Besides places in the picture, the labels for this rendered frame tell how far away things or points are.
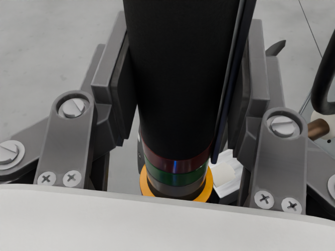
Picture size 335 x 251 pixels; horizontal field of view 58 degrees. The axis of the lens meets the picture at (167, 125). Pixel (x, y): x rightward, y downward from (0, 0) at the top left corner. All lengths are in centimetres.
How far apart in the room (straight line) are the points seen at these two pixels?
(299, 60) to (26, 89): 222
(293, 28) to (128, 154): 196
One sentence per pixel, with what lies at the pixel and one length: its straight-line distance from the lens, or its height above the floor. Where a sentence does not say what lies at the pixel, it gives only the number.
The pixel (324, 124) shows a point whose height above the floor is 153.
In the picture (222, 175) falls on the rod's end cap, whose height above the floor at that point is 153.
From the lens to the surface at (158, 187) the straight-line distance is 16.
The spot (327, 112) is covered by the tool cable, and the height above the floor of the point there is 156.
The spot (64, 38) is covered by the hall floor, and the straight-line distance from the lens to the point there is 300.
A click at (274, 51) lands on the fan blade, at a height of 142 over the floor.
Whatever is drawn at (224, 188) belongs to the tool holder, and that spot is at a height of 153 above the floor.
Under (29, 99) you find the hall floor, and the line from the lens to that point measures 254.
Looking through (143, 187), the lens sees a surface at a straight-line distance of 18.
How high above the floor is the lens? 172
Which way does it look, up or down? 53 degrees down
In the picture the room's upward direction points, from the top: 1 degrees counter-clockwise
